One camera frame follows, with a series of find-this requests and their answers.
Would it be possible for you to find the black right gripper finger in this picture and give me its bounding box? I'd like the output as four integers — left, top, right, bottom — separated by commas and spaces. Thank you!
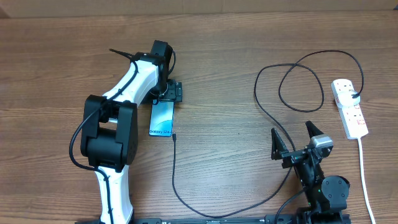
271, 128, 289, 160
305, 121, 324, 138

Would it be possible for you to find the blue Galaxy smartphone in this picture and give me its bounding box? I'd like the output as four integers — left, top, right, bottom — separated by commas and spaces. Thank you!
149, 102, 174, 137

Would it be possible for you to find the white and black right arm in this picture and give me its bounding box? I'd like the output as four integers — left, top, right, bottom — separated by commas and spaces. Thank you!
265, 121, 351, 223

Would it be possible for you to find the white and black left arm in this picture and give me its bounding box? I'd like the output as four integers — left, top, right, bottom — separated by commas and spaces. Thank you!
76, 40, 183, 223

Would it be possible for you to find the white charger plug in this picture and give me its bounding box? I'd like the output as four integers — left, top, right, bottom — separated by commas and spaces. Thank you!
335, 91, 361, 108

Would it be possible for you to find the white power strip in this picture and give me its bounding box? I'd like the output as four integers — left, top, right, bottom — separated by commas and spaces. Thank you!
331, 79, 369, 139

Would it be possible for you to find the white power strip cord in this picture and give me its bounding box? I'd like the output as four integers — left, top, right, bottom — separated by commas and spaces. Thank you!
356, 138, 377, 224

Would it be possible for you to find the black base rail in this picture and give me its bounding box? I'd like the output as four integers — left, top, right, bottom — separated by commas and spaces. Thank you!
75, 215, 351, 224

